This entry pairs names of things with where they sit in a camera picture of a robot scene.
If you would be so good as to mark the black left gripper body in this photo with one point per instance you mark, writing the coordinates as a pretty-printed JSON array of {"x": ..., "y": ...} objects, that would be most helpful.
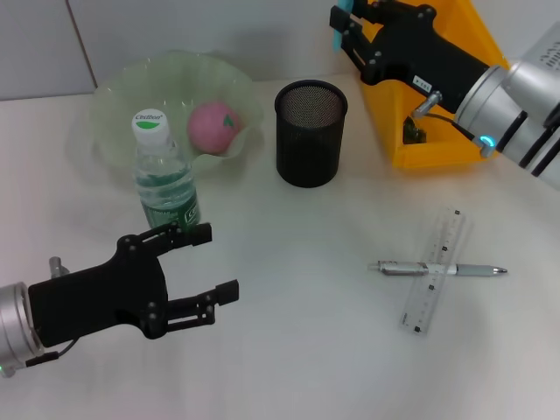
[{"x": 100, "y": 297}]

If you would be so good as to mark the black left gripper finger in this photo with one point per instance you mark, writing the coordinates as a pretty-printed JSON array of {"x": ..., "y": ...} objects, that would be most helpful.
[
  {"x": 228, "y": 292},
  {"x": 199, "y": 234}
]

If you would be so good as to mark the grey white pen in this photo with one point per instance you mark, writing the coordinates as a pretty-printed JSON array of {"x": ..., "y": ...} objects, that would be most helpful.
[{"x": 472, "y": 270}]

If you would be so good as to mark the transparent plastic ruler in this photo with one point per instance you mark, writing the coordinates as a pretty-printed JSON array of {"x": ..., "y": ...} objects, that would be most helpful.
[{"x": 422, "y": 306}]

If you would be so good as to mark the clear water bottle green label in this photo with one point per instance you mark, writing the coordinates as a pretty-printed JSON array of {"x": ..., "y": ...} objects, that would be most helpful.
[{"x": 166, "y": 188}]

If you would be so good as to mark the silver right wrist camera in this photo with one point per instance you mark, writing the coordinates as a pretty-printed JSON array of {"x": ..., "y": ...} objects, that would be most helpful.
[{"x": 547, "y": 52}]

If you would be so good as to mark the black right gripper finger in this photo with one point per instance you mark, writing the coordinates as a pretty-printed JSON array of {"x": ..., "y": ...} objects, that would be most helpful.
[
  {"x": 361, "y": 4},
  {"x": 340, "y": 19}
]

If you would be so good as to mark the black mesh pen holder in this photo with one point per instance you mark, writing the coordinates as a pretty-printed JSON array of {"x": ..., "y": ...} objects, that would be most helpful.
[{"x": 308, "y": 149}]

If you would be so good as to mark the green plastic wrapper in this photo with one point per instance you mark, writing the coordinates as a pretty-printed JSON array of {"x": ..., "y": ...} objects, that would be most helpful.
[{"x": 411, "y": 133}]

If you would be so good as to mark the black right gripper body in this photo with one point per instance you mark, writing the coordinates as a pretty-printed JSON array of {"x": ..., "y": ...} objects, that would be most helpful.
[{"x": 411, "y": 48}]

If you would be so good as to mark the blue scissors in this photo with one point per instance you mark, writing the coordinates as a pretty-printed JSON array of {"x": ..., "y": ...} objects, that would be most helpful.
[{"x": 337, "y": 41}]

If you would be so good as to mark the green glass fruit plate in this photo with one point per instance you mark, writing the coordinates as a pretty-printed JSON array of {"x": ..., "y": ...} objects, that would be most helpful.
[{"x": 175, "y": 83}]

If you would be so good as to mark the yellow plastic bin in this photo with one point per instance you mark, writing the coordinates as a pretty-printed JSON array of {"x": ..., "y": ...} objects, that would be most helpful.
[{"x": 437, "y": 155}]

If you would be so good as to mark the pink toy peach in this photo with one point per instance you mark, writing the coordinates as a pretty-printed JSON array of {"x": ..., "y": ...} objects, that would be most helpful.
[{"x": 210, "y": 131}]

